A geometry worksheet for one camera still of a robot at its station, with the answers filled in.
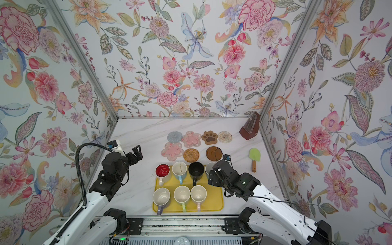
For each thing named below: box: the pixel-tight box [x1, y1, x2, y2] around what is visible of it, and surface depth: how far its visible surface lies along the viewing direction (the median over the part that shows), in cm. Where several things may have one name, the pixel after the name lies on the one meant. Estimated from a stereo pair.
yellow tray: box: [152, 166, 224, 213], surface depth 80 cm
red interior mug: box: [154, 163, 171, 187], surface depth 87 cm
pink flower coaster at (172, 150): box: [160, 141, 185, 162], surface depth 103 cm
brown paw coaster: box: [201, 130, 218, 145], surface depth 112 cm
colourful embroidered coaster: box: [217, 130, 233, 144], surface depth 112 cm
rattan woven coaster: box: [183, 148, 200, 163], surface depth 102 cm
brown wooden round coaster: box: [205, 145, 223, 162], surface depth 103 cm
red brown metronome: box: [238, 111, 261, 141], surface depth 104 cm
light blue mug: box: [171, 161, 188, 185], surface depth 86 cm
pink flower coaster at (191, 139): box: [180, 130, 202, 149], surface depth 110 cm
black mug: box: [188, 161, 205, 187], surface depth 86 cm
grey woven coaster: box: [166, 131, 183, 143], surface depth 112 cm
